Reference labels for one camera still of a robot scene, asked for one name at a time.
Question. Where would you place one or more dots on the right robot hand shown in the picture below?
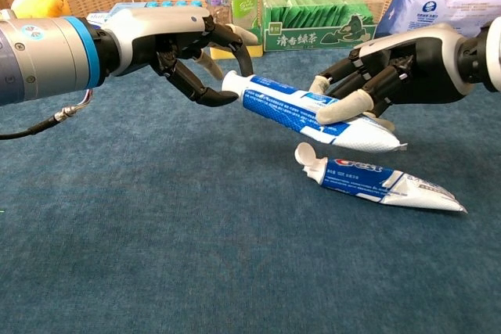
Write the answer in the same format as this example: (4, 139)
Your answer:
(422, 60)

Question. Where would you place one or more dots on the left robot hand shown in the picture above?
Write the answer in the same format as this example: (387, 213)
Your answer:
(156, 25)

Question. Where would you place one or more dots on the blue white Crest toothpaste tube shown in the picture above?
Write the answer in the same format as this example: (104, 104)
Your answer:
(352, 181)
(274, 103)

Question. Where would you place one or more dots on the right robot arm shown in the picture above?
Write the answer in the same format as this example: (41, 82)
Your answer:
(494, 56)

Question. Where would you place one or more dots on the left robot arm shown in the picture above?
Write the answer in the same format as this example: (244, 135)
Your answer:
(43, 56)

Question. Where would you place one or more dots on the blue toothpaste carton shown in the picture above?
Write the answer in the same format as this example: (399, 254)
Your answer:
(98, 18)

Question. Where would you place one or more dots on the light blue building block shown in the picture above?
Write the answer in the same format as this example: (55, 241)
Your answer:
(176, 3)

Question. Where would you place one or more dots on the light blue paper box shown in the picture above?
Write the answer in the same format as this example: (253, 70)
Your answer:
(129, 7)

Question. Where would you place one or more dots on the white blue tissue pack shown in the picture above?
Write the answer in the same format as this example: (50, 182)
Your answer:
(442, 1)

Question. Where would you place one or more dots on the green yellow sponge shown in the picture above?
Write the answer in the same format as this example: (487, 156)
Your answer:
(221, 53)

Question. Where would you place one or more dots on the green tea bag box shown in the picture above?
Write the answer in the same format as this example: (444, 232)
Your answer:
(313, 36)

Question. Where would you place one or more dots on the yellow plush chick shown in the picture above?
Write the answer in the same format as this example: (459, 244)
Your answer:
(39, 1)

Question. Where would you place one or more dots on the blue table cloth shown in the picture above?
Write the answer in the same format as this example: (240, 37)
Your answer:
(156, 212)

